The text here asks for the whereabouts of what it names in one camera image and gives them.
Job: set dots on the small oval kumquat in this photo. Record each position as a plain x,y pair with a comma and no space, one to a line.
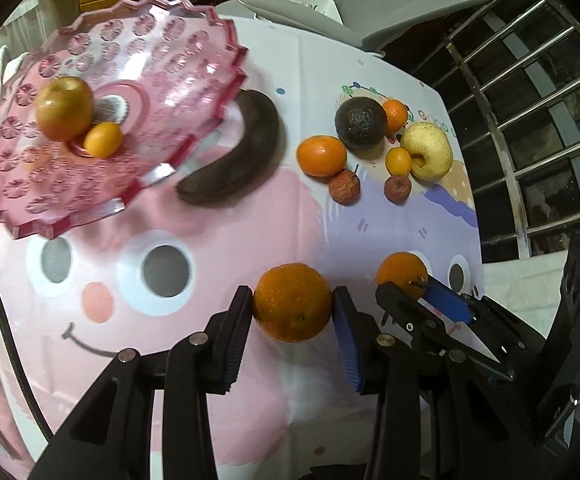
102,140
399,161

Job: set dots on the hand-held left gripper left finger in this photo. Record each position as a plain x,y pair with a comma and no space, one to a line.
229,345

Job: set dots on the shrivelled red crabapple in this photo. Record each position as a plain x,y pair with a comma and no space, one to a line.
344,187
397,189

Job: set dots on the large bumpy orange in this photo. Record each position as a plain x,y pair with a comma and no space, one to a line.
292,302

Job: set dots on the yellow pear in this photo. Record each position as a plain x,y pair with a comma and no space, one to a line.
435,150

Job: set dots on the yellow-brown apple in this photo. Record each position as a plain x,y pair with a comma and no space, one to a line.
64,107

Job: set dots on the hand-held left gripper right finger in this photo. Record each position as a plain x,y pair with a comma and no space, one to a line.
347,345

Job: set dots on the metal window grille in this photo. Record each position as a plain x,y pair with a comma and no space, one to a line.
522,235

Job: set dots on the overripe dark banana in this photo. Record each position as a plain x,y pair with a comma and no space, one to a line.
255,130

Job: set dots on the dark brown avocado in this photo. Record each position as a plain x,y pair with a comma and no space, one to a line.
361,124

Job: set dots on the small tangerine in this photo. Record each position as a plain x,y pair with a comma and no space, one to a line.
397,114

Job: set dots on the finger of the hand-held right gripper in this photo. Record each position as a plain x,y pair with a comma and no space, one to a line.
450,300
405,315

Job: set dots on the white textured cloth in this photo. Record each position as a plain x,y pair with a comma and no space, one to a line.
520,280

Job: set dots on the orange with brown stem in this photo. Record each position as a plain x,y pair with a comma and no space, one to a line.
400,272

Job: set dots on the smooth medium orange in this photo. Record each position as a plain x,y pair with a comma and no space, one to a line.
322,156

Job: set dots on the pink plastic fruit tray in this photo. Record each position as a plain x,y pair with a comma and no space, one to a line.
169,60

